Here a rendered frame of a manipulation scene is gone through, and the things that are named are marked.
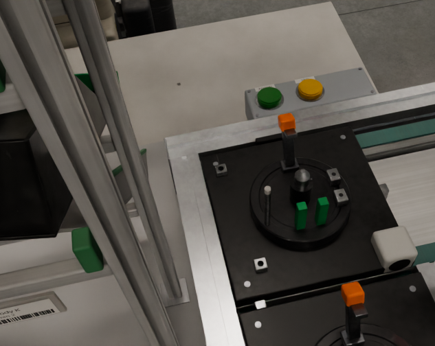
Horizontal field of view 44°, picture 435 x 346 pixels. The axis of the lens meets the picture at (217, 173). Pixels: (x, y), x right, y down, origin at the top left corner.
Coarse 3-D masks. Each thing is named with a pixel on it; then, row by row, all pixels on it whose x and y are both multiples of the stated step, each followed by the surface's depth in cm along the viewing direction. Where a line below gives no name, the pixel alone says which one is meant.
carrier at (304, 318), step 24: (384, 288) 67; (408, 288) 67; (264, 312) 67; (288, 312) 66; (312, 312) 66; (336, 312) 66; (384, 312) 66; (408, 312) 65; (432, 312) 65; (264, 336) 65; (288, 336) 65; (312, 336) 64; (336, 336) 62; (384, 336) 62; (408, 336) 64; (432, 336) 64
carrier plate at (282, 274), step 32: (224, 160) 81; (256, 160) 81; (320, 160) 80; (352, 160) 79; (224, 192) 78; (352, 192) 76; (224, 224) 74; (352, 224) 73; (384, 224) 73; (224, 256) 72; (256, 256) 71; (288, 256) 71; (320, 256) 71; (352, 256) 70; (256, 288) 69; (288, 288) 68
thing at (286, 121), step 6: (288, 114) 72; (282, 120) 71; (288, 120) 71; (294, 120) 71; (282, 126) 72; (288, 126) 72; (294, 126) 72; (282, 132) 73; (288, 132) 71; (294, 132) 71; (282, 138) 74; (288, 138) 71; (282, 144) 75; (288, 144) 74; (288, 150) 74; (288, 156) 75; (294, 156) 75; (288, 162) 75; (294, 162) 75
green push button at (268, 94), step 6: (264, 90) 89; (270, 90) 89; (276, 90) 88; (258, 96) 88; (264, 96) 88; (270, 96) 88; (276, 96) 88; (258, 102) 88; (264, 102) 87; (270, 102) 87; (276, 102) 87
